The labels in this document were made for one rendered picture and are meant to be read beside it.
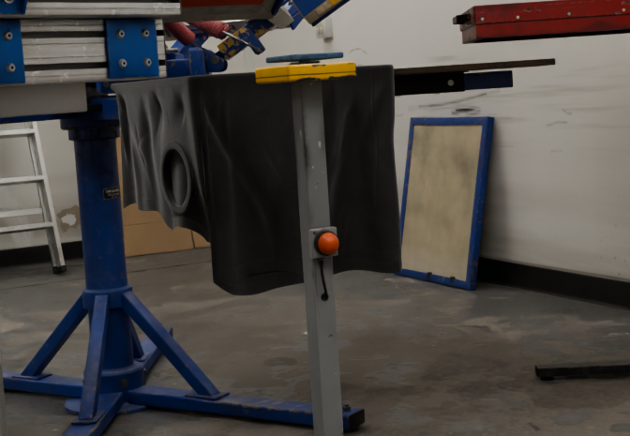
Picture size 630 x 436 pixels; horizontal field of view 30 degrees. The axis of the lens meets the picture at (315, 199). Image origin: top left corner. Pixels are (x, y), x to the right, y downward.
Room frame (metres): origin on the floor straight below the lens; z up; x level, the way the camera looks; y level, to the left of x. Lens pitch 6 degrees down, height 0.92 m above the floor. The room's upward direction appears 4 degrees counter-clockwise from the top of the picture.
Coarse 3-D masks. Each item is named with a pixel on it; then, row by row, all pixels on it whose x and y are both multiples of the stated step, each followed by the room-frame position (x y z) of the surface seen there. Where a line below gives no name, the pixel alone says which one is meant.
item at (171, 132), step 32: (128, 96) 2.51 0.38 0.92; (160, 96) 2.34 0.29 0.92; (128, 128) 2.58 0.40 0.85; (160, 128) 2.39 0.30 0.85; (128, 160) 2.60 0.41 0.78; (160, 160) 2.36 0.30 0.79; (192, 160) 2.23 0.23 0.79; (128, 192) 2.61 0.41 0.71; (160, 192) 2.43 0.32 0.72; (192, 192) 2.23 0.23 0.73; (192, 224) 2.27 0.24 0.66
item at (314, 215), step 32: (320, 64) 1.95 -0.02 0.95; (352, 64) 1.98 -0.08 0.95; (320, 96) 2.00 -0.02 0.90; (320, 128) 2.00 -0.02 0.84; (320, 160) 2.00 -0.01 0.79; (320, 192) 1.99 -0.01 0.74; (320, 224) 1.99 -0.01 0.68; (320, 256) 1.98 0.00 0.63; (320, 288) 1.99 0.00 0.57; (320, 320) 1.99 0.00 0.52; (320, 352) 1.98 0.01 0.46; (320, 384) 1.99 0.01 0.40; (320, 416) 1.99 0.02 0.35
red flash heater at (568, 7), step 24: (552, 0) 3.22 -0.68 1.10; (576, 0) 3.21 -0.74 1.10; (600, 0) 3.21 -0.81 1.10; (624, 0) 3.21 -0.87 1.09; (480, 24) 3.23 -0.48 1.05; (504, 24) 3.23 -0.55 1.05; (528, 24) 3.22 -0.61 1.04; (552, 24) 3.22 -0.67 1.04; (576, 24) 3.22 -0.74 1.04; (600, 24) 3.21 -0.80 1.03; (624, 24) 3.21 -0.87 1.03
